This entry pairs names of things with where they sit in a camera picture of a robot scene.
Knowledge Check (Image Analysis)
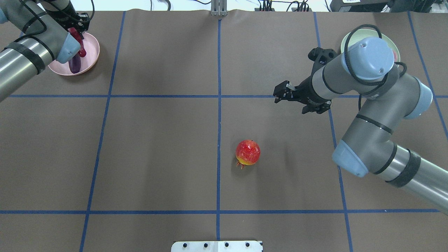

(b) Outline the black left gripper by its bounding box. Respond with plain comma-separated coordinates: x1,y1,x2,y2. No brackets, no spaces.
46,0,91,40

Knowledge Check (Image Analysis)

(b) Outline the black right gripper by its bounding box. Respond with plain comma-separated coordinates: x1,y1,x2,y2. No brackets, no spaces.
273,76,331,114

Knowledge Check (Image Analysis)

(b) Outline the red chili pepper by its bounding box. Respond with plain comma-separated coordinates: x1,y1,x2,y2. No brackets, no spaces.
68,27,86,58

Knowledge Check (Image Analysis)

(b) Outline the purple eggplant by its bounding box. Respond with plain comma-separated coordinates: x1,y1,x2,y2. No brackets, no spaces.
68,54,81,74

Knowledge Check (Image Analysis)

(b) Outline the red pomegranate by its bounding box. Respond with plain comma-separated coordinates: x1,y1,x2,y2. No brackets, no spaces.
235,139,261,170

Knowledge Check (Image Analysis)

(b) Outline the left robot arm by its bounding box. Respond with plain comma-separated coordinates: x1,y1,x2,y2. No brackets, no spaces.
0,0,91,100

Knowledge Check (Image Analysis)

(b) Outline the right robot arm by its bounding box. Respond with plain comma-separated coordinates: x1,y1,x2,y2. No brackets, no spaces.
273,37,447,214

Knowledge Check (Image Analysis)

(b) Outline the pink plate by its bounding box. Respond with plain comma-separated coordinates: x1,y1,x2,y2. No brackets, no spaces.
48,32,100,76

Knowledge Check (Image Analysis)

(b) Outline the green plate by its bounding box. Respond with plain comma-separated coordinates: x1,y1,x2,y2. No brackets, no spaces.
340,28,401,61

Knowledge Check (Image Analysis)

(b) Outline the white mounting plate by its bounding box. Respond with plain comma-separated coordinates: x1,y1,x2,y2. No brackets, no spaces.
171,240,264,252

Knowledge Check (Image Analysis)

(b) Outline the aluminium camera post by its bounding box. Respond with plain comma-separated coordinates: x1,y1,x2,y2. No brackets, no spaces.
210,0,228,17

